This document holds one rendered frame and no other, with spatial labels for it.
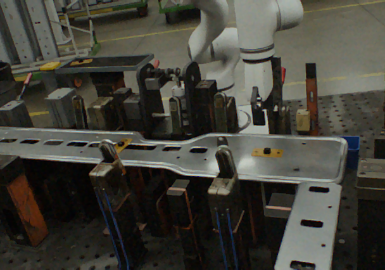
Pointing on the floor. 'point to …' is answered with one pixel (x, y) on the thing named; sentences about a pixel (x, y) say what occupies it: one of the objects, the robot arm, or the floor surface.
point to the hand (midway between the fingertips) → (263, 113)
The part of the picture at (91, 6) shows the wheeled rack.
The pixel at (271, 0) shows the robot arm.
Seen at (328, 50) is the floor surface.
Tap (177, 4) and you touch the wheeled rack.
